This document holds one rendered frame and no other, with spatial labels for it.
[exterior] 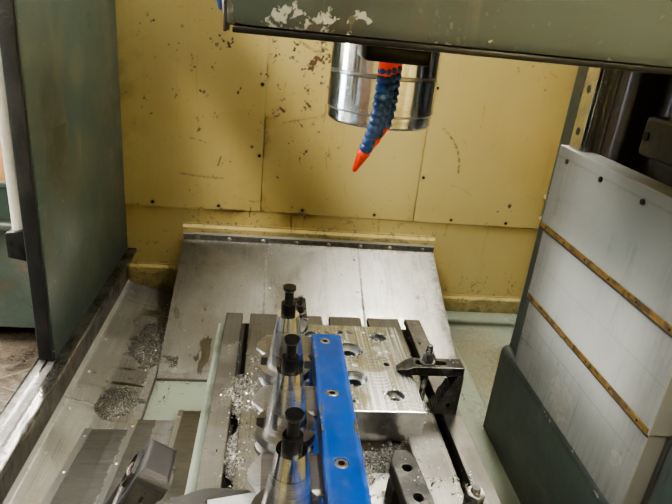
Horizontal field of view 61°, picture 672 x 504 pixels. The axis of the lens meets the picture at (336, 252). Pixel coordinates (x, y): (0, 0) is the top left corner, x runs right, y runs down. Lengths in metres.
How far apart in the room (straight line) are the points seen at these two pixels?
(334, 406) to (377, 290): 1.32
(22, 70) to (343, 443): 0.97
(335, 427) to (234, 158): 1.43
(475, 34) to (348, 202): 1.46
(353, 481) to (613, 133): 0.86
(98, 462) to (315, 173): 1.11
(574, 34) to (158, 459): 0.52
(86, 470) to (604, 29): 1.18
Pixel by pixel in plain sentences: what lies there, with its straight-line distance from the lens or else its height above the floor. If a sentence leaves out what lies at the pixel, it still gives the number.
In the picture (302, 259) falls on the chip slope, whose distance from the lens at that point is 1.97.
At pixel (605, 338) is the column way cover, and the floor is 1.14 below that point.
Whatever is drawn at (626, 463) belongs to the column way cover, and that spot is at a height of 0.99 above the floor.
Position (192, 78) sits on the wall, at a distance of 1.91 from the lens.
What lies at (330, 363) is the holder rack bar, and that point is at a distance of 0.70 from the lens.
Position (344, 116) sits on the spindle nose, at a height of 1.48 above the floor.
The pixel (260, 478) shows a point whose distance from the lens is 0.57.
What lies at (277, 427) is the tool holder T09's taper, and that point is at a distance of 0.59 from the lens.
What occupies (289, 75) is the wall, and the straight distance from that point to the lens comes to 1.89.
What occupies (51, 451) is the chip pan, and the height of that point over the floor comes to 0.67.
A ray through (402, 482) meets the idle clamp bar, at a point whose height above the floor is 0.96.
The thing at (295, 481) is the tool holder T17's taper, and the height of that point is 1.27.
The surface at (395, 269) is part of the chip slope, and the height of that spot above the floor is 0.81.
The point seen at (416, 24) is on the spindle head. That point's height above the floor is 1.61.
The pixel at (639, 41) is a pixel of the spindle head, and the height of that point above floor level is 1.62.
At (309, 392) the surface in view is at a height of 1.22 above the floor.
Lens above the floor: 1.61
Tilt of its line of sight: 22 degrees down
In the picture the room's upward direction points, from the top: 6 degrees clockwise
